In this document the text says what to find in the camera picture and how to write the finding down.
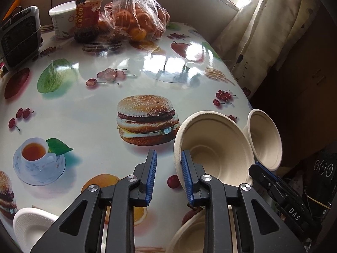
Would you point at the red-lidded glass jar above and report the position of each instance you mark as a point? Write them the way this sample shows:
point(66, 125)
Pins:
point(88, 15)

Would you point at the plastic bag of oranges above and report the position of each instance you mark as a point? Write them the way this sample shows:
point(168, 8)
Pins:
point(137, 18)

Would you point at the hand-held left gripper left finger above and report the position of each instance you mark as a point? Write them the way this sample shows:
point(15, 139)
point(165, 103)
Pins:
point(150, 179)

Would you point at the printed fruit tablecloth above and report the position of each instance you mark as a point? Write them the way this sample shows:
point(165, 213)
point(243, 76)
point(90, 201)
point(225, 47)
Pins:
point(92, 116)

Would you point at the patterned cream curtain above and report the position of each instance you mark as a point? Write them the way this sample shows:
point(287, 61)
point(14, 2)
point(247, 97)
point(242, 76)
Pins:
point(258, 37)

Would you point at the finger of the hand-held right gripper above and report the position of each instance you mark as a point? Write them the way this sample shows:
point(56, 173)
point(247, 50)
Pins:
point(263, 174)

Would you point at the white foam plate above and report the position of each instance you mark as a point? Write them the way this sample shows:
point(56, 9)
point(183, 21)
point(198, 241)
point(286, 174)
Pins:
point(29, 225)

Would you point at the large beige paper bowl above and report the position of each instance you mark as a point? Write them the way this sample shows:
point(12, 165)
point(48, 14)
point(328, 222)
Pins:
point(218, 139)
point(192, 233)

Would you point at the grey desktop heater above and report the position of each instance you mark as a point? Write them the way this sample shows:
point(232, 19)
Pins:
point(19, 39)

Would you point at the small beige paper bowl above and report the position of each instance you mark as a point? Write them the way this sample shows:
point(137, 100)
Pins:
point(264, 137)

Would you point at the white plastic cup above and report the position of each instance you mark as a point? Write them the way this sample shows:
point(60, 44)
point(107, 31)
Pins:
point(62, 21)

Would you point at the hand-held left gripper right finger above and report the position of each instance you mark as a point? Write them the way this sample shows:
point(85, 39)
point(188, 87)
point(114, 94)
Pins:
point(186, 179)

